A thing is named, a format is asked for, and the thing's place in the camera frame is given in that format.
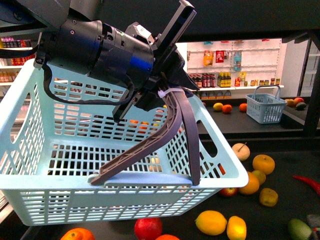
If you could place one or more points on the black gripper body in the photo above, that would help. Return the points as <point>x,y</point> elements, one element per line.
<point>168,67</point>

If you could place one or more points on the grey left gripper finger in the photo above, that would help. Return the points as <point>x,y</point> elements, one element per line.
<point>150,144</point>

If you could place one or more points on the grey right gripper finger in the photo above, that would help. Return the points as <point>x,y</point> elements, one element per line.
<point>192,137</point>

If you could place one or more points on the yellow lemon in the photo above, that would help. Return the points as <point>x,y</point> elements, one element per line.
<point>211,222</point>
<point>218,107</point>
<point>236,228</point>

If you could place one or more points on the light teal plastic basket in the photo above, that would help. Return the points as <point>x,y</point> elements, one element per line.
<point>50,151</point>

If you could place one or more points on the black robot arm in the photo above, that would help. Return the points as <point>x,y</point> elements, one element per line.
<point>150,68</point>

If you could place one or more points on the white sauce shelf unit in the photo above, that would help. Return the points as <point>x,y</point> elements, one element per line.
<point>234,68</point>

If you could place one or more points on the black upper shelf board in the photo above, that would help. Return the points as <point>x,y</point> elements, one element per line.
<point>219,20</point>

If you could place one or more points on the white drinks shelf unit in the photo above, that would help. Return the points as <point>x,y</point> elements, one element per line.
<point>10,67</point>

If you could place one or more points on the far orange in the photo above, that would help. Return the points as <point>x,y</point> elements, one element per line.
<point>227,108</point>

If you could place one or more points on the white pear rear right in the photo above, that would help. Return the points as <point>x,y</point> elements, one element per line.
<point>242,151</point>

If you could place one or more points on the blue plastic basket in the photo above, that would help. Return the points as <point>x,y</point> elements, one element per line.
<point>265,108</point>

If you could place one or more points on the red yellow apple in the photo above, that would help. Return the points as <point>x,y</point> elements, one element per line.
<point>228,192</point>

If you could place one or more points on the yellow apple rear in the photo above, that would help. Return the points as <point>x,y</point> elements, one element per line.
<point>263,163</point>

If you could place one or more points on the yellow orange apple front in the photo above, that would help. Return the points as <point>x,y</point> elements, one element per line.
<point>251,187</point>

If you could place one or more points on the olive kiwi rear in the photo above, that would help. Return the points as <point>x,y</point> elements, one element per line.
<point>260,176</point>

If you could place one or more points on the olive kiwi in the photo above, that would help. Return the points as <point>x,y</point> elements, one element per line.
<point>268,197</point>
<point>260,176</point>

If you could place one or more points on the olive kiwi front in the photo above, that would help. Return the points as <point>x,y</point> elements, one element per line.
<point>268,197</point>

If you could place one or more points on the large front orange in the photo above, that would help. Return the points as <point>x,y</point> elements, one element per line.
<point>78,233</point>

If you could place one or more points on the red chili pepper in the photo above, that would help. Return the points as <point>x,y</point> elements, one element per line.
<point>312,183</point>

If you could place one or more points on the green mango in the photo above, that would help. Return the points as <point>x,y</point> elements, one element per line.
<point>298,230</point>

